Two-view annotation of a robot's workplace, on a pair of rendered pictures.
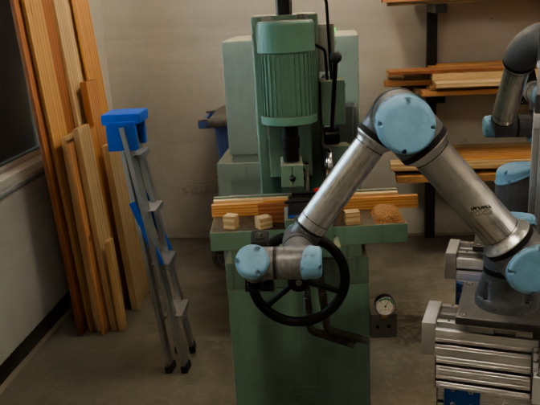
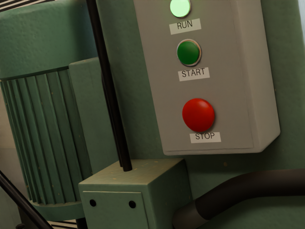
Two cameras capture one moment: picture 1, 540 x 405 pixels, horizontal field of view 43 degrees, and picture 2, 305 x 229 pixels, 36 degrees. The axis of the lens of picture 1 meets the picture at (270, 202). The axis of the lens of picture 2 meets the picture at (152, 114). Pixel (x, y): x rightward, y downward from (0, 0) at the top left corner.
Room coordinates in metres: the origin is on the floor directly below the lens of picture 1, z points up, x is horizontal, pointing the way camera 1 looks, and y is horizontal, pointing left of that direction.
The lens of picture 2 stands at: (2.61, -0.63, 1.44)
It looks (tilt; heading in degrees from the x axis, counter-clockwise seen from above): 10 degrees down; 122
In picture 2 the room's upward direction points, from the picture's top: 11 degrees counter-clockwise
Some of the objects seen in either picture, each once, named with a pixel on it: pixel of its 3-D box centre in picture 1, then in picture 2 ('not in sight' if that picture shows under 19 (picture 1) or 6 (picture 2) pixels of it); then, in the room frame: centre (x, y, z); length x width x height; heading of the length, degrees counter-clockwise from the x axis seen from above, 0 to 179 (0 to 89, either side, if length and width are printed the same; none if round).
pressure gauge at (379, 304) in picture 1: (384, 306); not in sight; (1.89, -0.33, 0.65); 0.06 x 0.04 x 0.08; 89
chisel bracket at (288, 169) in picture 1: (292, 173); not in sight; (2.13, -0.08, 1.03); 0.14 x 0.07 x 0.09; 179
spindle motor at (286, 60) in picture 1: (287, 72); (66, 107); (2.11, -0.08, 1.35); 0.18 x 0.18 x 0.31
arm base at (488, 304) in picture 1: (507, 284); not in sight; (1.53, -0.57, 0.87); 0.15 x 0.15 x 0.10
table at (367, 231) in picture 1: (308, 231); not in sight; (2.00, -0.11, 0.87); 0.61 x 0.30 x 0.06; 89
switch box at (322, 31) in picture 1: (325, 47); (207, 63); (2.42, -0.22, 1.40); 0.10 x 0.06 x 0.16; 179
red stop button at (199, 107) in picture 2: not in sight; (198, 115); (2.42, -0.26, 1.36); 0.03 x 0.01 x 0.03; 179
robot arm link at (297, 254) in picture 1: (297, 259); not in sight; (1.45, -0.06, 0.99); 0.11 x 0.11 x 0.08; 86
